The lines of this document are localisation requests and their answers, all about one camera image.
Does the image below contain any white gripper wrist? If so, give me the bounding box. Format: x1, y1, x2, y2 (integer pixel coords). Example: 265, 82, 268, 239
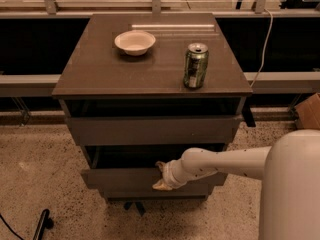
152, 160, 189, 191

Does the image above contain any grey drawer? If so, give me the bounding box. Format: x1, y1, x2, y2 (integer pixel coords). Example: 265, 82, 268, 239
80, 145, 229, 190
67, 116, 242, 146
102, 188, 212, 200

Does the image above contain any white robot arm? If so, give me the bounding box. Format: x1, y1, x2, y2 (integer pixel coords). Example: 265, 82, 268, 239
153, 129, 320, 240

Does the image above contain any grey bottom drawer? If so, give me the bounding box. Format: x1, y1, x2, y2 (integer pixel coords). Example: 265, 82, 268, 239
102, 188, 212, 200

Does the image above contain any grey top drawer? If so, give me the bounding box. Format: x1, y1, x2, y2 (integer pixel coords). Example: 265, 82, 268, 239
67, 116, 242, 146

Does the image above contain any grey drawer cabinet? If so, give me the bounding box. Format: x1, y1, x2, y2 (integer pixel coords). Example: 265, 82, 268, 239
53, 14, 252, 191

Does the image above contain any green soda can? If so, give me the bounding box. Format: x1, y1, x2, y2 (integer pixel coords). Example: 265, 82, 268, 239
183, 43, 209, 89

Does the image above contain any black floor stand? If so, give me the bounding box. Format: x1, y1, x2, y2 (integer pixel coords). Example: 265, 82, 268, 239
33, 209, 54, 240

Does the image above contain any white paper bowl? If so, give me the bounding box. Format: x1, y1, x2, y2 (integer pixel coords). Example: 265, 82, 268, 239
114, 30, 156, 56

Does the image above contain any cardboard box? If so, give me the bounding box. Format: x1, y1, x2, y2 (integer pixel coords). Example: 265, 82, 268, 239
295, 93, 320, 130

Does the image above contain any black cable on floor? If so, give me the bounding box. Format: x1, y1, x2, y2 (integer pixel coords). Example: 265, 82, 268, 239
0, 213, 24, 240

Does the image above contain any white cable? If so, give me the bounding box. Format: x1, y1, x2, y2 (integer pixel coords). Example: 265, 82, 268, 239
249, 8, 274, 88

